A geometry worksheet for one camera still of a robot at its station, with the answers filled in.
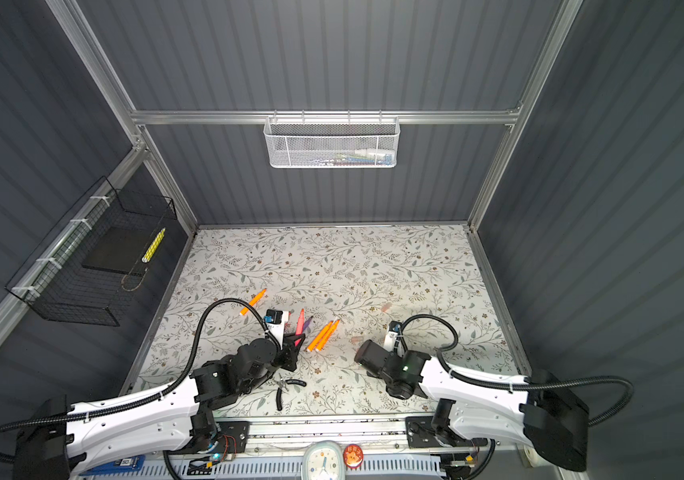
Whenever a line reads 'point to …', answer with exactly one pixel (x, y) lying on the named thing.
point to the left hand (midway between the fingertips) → (305, 337)
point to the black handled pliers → (282, 383)
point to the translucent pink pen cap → (385, 308)
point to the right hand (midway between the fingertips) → (378, 363)
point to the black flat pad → (122, 249)
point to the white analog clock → (323, 460)
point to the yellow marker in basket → (153, 246)
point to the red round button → (353, 456)
